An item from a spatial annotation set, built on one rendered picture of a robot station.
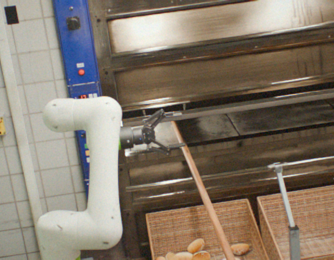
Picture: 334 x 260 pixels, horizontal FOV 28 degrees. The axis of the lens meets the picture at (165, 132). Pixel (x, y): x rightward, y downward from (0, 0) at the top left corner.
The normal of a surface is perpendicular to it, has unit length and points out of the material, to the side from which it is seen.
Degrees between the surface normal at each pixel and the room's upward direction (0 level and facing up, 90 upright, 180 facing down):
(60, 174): 90
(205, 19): 70
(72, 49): 90
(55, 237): 89
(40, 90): 90
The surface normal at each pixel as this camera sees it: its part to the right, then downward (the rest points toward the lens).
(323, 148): 0.06, 0.00
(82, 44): 0.11, 0.33
